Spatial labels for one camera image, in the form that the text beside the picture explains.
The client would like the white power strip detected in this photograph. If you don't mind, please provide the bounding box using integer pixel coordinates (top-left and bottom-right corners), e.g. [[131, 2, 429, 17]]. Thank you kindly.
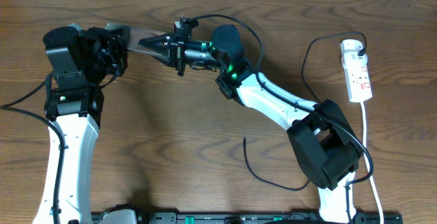
[[340, 39, 373, 103]]

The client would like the white power strip cord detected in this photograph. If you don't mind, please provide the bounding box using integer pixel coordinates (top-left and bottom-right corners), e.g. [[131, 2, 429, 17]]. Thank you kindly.
[[360, 101, 385, 224]]

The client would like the black charger cable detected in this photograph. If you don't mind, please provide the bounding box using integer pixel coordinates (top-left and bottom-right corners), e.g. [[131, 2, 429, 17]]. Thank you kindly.
[[242, 31, 368, 192]]

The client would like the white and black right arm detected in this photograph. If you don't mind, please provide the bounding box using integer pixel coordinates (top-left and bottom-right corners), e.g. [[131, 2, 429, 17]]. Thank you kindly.
[[137, 17, 368, 223]]

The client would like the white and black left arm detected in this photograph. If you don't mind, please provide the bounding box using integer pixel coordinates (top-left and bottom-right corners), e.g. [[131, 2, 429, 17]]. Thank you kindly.
[[33, 24, 130, 223]]

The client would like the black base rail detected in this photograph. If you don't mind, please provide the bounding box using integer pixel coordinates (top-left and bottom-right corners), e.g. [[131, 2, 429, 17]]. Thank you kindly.
[[90, 204, 404, 224]]

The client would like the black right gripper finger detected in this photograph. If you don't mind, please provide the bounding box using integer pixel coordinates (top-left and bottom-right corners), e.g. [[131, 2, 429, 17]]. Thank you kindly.
[[147, 52, 171, 67], [138, 34, 170, 52]]

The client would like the silver Galaxy smartphone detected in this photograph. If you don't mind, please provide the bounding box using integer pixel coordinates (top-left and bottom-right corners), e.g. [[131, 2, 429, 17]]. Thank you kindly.
[[126, 25, 168, 55]]

